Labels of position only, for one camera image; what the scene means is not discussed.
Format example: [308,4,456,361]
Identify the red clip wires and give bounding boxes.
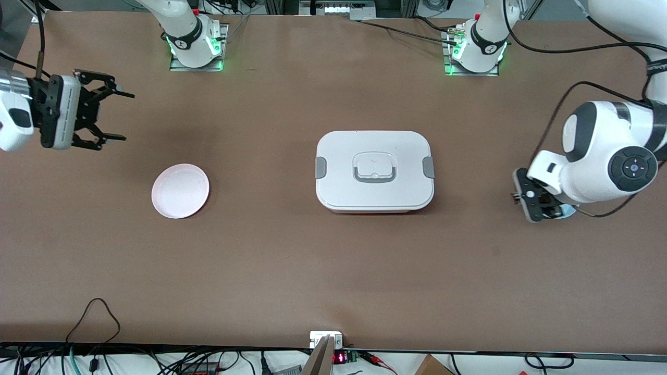
[360,352,398,374]

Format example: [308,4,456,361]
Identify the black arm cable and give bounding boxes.
[503,10,667,218]
[0,0,46,80]

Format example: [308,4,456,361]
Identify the coiled black cable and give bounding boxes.
[524,353,576,369]

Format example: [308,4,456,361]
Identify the grey rack device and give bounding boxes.
[300,0,377,21]

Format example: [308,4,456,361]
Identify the grey metal bar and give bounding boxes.
[301,336,335,375]

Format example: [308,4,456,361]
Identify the small white device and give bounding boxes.
[310,331,343,349]

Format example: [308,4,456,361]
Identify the pink round plate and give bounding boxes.
[151,164,210,219]

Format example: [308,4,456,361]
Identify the looped thin black cable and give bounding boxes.
[65,298,121,360]

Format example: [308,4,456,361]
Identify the brown cardboard piece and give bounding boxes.
[414,354,455,375]

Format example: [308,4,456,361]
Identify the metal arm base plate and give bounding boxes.
[169,23,229,72]
[444,26,501,77]

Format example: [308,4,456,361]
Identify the black table cable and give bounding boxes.
[414,16,456,34]
[357,20,459,45]

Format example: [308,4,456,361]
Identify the white lidded lunch box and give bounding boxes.
[315,130,435,214]

